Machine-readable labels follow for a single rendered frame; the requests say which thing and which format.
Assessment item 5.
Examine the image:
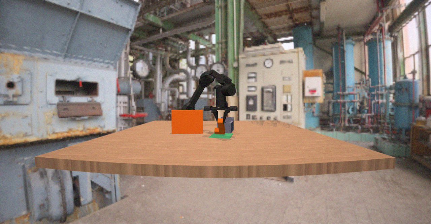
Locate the orange l-shaped part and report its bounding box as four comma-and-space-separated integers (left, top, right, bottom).
214, 118, 225, 134

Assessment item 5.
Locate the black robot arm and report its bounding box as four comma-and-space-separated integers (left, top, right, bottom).
181, 70, 236, 110

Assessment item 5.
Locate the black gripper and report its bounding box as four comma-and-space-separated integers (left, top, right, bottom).
204, 96, 238, 124

